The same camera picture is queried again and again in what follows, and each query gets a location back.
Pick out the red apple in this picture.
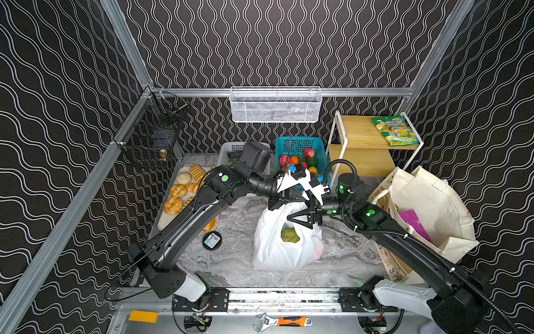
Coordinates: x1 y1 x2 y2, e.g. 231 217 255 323
279 154 291 166

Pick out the white wire wall basket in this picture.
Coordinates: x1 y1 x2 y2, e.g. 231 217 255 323
229 86 323 123

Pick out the green avocado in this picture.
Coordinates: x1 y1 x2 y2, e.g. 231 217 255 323
305 157 318 168

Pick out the round black label disc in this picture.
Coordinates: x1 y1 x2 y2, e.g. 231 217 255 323
202 231 222 251

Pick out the white plastic grocery bag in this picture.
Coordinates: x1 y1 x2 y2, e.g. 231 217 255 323
252 203 324 271

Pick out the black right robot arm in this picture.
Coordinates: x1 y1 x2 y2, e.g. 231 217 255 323
277 165 495 333

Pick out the adjustable wrench orange handle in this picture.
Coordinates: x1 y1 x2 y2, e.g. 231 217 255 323
253 313 313 333

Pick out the green cabbage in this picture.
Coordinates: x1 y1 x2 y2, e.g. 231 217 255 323
281 228 300 244

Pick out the round bread bun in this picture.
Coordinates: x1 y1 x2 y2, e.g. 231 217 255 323
164 196 183 216

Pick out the yellow label tag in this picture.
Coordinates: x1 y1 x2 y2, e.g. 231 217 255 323
129 310 159 324

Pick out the white two-tier shelf rack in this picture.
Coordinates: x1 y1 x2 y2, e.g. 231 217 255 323
326 111 424 178

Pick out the black wire wall basket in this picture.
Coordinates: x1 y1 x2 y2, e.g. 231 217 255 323
118 91 190 170

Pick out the white plastic vegetable basket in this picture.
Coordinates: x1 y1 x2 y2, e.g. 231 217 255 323
217 142 273 175

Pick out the green yellow snack bag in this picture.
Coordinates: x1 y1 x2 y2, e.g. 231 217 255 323
372 116 419 147

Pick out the teal plastic fruit basket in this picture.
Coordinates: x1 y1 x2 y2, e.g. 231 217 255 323
275 136 328 175

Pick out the small tangerine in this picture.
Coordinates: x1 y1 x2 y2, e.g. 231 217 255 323
290 156 299 166

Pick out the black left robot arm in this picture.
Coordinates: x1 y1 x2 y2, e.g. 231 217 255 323
128 143 310 302

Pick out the purple snack bag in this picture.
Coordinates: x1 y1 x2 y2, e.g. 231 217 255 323
399 210 431 242

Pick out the cream canvas tote bag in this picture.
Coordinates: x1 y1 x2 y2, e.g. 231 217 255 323
369 166 479 263

